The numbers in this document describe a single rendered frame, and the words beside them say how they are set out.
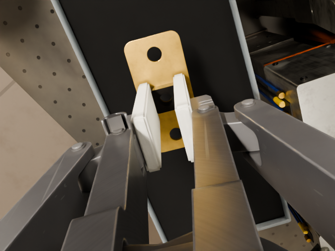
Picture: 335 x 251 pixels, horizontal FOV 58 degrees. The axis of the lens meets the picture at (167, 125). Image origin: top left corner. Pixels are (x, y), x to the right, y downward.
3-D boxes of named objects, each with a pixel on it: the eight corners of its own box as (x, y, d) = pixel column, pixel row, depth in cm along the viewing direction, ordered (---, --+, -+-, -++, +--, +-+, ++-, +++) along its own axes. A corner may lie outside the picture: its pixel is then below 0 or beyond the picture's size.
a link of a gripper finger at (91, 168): (142, 179, 13) (78, 195, 13) (146, 134, 18) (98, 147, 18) (132, 149, 13) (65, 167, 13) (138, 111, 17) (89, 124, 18)
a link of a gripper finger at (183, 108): (174, 108, 14) (190, 104, 14) (172, 75, 20) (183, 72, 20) (189, 164, 15) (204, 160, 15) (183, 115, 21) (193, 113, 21)
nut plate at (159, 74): (204, 140, 23) (206, 147, 22) (156, 152, 23) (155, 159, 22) (177, 28, 20) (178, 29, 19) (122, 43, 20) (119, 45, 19)
